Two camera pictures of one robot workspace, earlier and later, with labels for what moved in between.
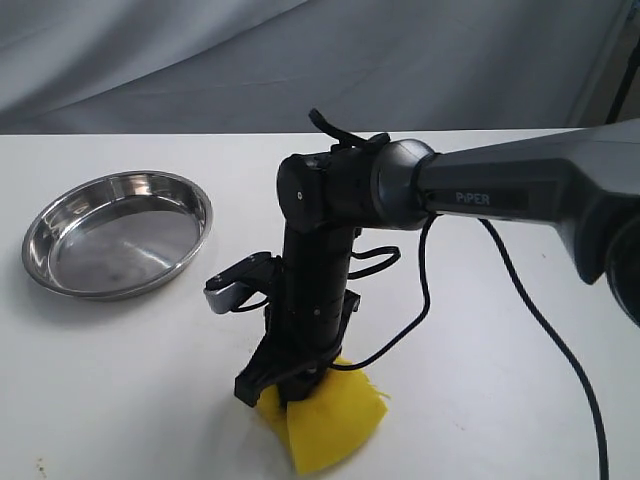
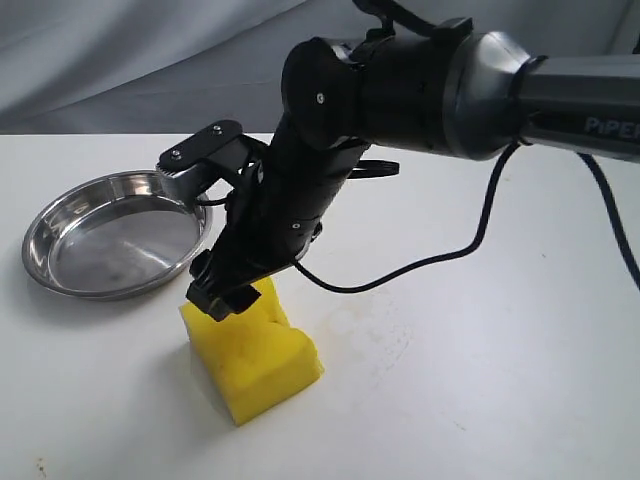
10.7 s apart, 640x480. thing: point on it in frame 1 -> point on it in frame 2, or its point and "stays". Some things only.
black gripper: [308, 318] -> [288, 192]
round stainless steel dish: [116, 234] stays
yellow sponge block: [323, 425] -> [252, 359]
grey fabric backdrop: [73, 67] stays
